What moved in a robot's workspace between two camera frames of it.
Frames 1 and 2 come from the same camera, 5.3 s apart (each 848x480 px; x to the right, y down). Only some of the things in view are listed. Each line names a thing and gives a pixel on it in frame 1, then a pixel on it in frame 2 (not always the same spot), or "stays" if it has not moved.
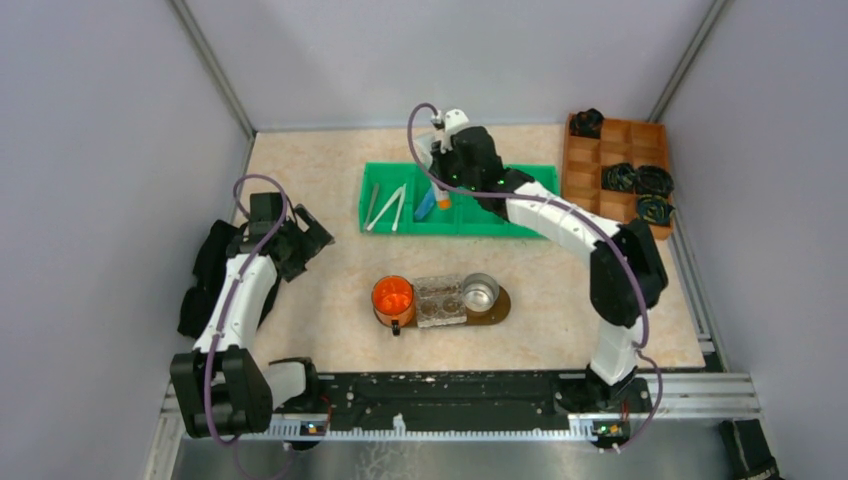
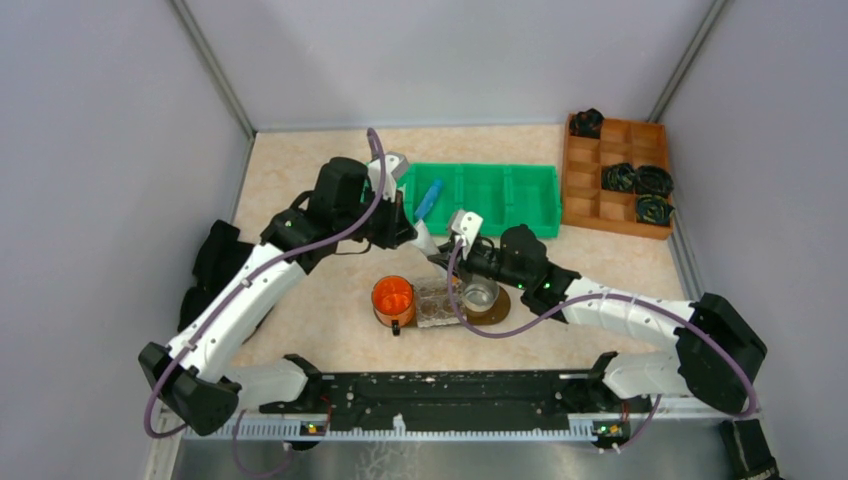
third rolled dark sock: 651,180 stays
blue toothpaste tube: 426,205 stays
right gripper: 460,162 to 468,263
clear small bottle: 442,197 to 424,241
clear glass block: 440,300 stays
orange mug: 393,301 stays
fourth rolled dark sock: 654,208 stays
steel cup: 479,292 stays
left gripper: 299,237 to 395,225
